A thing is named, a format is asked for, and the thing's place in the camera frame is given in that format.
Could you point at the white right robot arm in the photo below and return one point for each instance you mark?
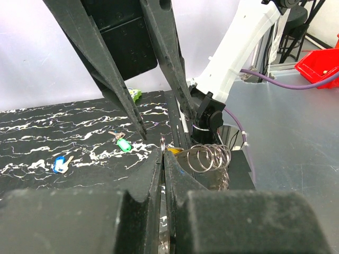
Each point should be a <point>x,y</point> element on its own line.
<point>252,20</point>

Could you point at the blue tag key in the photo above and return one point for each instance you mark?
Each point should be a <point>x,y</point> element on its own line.
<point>61,165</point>

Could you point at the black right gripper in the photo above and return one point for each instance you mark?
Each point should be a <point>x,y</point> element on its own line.
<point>113,37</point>

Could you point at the green tag key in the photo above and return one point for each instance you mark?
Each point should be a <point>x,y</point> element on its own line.
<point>123,144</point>

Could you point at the green toy block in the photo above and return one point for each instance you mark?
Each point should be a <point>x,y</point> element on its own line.
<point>135,94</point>

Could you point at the red plastic storage bin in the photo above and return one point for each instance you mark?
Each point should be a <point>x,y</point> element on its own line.
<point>318,65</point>

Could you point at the yellow tag key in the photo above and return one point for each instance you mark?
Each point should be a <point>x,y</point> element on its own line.
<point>175,150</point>

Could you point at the metal key ring disc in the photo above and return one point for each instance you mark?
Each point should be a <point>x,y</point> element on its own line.
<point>207,161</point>

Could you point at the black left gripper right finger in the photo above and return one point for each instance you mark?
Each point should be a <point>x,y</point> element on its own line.
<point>237,221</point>

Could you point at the orange plastic storage bin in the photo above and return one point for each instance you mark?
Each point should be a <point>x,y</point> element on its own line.
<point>337,44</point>

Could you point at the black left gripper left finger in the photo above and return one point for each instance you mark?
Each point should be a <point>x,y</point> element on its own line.
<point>100,220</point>

